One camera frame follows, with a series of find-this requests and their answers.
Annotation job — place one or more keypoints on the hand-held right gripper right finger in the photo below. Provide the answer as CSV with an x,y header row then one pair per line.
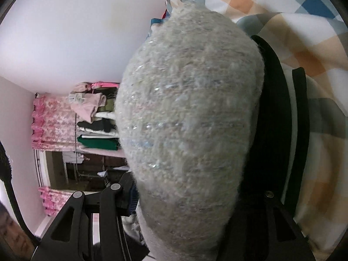
x,y
272,223

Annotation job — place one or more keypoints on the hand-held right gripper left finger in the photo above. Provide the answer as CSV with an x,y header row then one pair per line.
x,y
133,199

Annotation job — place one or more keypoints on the white tweed jacket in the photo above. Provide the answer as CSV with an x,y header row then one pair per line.
x,y
185,114

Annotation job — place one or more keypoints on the shelf of folded clothes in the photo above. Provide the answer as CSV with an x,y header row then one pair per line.
x,y
95,141

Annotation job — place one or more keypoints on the green garment with white stripes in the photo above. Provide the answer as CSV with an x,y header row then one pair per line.
x,y
274,127

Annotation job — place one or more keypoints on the pink floral curtain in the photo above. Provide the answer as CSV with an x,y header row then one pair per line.
x,y
51,122

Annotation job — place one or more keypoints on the plaid bed sheet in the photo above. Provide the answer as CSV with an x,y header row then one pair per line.
x,y
312,46

